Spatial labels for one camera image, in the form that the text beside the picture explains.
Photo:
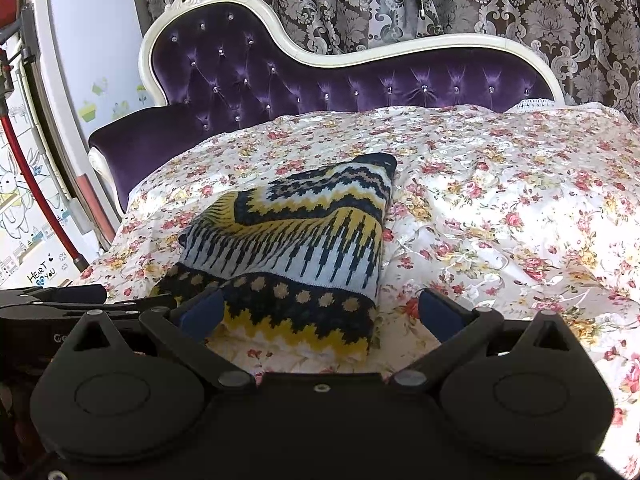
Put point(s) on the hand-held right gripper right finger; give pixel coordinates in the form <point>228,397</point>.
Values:
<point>440,312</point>

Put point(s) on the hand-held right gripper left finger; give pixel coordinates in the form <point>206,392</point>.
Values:
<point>202,315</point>

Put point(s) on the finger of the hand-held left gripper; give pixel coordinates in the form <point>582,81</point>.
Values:
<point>50,295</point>
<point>140,305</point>

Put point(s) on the yellow navy white patterned sweater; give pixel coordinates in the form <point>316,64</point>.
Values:
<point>300,240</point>

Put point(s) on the floral bed sheet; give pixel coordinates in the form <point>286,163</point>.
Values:
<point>500,200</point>

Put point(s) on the purple tufted headboard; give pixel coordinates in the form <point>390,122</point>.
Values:
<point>300,80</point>

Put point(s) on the white cabinet with stickers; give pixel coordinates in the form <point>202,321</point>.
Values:
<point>90,35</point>

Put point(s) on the light grey damask curtain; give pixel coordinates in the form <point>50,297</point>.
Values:
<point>387,10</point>

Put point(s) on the dark brown damask curtain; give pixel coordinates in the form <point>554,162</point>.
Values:
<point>550,5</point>

